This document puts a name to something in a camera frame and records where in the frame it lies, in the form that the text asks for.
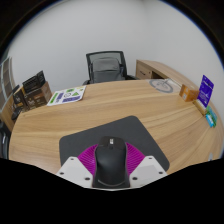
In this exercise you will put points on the small green packet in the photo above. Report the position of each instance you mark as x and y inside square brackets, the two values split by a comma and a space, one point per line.
[210, 117]

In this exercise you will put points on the wooden side desk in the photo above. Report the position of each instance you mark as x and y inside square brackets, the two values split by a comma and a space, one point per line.
[156, 68]

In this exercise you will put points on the small orange box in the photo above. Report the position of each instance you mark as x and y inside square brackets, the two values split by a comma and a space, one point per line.
[188, 93]

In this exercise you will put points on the wide brown cardboard box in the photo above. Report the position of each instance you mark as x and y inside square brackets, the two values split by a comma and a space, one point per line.
[38, 97]

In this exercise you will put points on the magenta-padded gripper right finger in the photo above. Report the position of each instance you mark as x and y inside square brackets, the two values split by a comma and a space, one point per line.
[146, 170]

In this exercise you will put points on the purple sign card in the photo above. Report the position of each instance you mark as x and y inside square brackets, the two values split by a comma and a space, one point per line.
[205, 90]

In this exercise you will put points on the black display box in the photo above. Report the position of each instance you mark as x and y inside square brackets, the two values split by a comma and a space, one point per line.
[33, 81]

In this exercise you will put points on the black mesh office chair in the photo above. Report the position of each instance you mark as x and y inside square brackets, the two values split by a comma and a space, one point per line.
[106, 68]

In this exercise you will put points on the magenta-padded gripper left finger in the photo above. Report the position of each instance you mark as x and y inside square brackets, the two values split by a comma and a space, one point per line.
[76, 170]

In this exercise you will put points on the printed paper sheet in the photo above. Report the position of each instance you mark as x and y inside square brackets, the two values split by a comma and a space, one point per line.
[66, 95]

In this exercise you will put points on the round grey disc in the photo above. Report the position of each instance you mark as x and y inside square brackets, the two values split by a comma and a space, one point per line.
[161, 85]

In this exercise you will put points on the dark grey mouse pad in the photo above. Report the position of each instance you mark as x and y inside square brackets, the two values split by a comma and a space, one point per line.
[133, 131]

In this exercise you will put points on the black computer mouse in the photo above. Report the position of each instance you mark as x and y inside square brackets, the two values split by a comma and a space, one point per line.
[110, 163]

